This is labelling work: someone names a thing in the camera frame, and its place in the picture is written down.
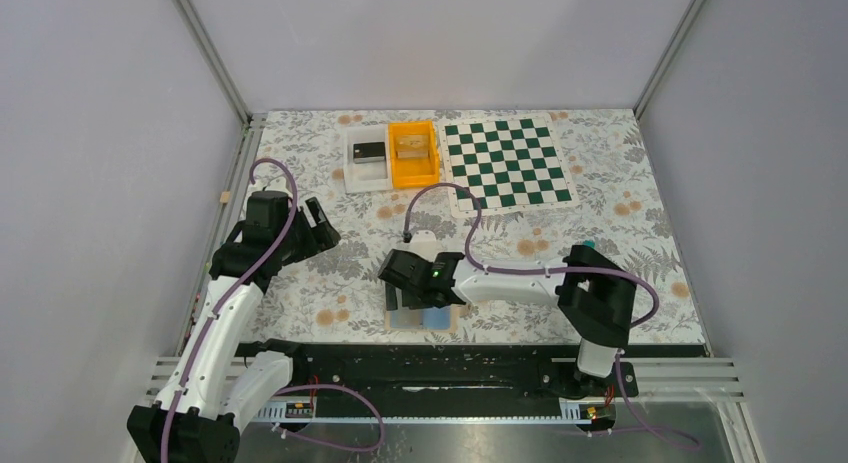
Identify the beige leather card holder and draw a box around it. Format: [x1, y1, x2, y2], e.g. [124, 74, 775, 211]
[384, 285, 467, 333]

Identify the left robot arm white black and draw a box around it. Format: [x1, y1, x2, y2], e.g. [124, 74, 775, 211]
[127, 190, 340, 462]

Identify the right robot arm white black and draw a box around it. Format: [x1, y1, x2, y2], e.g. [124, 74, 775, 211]
[378, 244, 641, 378]

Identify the floral table cloth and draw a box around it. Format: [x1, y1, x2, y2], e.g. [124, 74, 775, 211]
[241, 109, 706, 344]

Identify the white plastic bin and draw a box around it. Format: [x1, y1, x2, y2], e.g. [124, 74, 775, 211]
[341, 125, 392, 194]

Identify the black box in white bin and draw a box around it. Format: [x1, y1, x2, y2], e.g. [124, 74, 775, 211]
[352, 141, 386, 164]

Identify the wooden block in orange bin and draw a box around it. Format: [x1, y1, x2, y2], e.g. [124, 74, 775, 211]
[395, 134, 430, 159]

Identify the orange plastic bin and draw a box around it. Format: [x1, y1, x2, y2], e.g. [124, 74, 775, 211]
[388, 120, 440, 189]

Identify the green white chessboard mat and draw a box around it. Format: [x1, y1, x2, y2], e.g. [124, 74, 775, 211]
[436, 113, 579, 217]

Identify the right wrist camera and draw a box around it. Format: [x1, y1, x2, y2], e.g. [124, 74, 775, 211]
[407, 230, 442, 261]

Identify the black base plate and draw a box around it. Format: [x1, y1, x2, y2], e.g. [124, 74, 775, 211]
[246, 342, 641, 420]

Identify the slotted cable duct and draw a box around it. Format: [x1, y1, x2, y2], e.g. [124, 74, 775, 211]
[252, 396, 597, 425]

